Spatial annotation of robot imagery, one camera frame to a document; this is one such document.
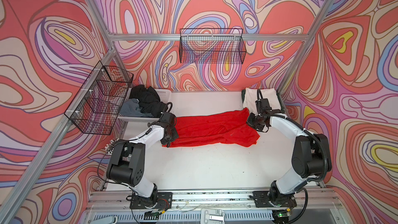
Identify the black wire basket left wall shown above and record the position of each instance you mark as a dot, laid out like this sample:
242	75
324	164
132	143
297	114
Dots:
95	108

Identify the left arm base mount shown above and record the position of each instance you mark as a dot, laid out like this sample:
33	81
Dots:
161	200

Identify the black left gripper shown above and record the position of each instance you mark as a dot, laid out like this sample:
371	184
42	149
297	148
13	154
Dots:
175	135

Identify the folded white t-shirt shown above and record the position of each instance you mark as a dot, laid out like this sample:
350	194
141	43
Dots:
249	98

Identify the black wire basket wall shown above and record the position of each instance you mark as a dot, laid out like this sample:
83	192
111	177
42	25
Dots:
212	46
95	108

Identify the cup of pens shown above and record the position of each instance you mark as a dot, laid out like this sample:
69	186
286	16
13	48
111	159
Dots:
110	144

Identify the black garment in basket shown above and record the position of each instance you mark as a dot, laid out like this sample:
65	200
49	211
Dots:
149	100

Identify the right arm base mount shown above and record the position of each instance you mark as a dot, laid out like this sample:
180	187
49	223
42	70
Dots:
273	199

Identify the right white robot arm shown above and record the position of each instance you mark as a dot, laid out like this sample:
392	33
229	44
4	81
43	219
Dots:
311	158

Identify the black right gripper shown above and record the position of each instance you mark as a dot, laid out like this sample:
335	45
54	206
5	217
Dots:
249	122

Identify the grey garment in basket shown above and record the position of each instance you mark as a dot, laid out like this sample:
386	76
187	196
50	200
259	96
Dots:
131	108

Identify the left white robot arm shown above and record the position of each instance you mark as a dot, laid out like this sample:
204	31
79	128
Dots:
127	162

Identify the aluminium rail at front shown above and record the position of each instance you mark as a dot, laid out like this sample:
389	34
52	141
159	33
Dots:
227	206

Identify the red t-shirt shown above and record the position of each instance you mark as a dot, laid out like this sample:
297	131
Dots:
224	128

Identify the black wire basket back wall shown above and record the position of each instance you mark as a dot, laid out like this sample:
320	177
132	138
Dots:
212	46

